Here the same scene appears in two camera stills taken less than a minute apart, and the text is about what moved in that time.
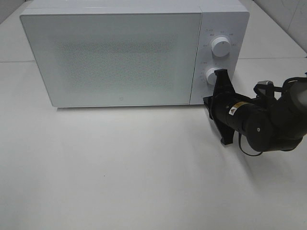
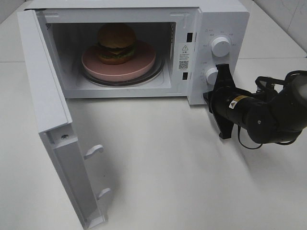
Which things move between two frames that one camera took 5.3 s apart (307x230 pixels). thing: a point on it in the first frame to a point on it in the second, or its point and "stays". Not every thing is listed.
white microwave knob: (220, 46) stays
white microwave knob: (211, 76) stays
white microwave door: (116, 59) to (55, 124)
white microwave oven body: (134, 53) stays
